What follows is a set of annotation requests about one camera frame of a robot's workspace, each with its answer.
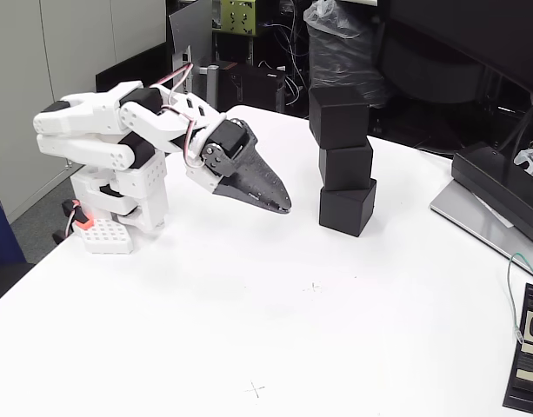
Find black flat panel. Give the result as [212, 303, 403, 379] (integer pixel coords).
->
[95, 42, 175, 95]

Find crumpled white plastic wrapper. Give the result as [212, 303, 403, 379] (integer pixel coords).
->
[513, 149, 533, 178]

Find silver monitor stand base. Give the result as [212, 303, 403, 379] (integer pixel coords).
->
[430, 177, 533, 279]

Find red white servo cable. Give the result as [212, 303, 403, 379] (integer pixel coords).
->
[154, 63, 207, 169]

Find black device with beige labels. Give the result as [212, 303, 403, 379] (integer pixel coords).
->
[502, 282, 533, 413]

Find yellow-green metal box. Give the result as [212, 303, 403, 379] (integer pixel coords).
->
[211, 0, 258, 36]

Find green cable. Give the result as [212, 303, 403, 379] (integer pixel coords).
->
[507, 252, 533, 344]

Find grey cabinet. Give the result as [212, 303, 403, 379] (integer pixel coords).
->
[0, 0, 167, 225]

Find black cube block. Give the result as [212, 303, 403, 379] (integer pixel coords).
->
[317, 138, 374, 192]
[308, 86, 370, 150]
[318, 178, 378, 238]

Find blue partition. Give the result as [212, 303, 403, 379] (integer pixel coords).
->
[0, 180, 27, 266]

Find black box on stand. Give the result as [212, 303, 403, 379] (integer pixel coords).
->
[450, 142, 533, 247]

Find black equipment case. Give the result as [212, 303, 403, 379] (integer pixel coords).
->
[217, 60, 287, 115]

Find bin wrapped in clear plastic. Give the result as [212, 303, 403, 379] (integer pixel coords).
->
[303, 0, 391, 109]

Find grey metal post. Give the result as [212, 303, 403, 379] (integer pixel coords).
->
[206, 64, 221, 115]

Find black base cable plug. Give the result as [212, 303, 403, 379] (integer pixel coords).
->
[51, 200, 78, 244]

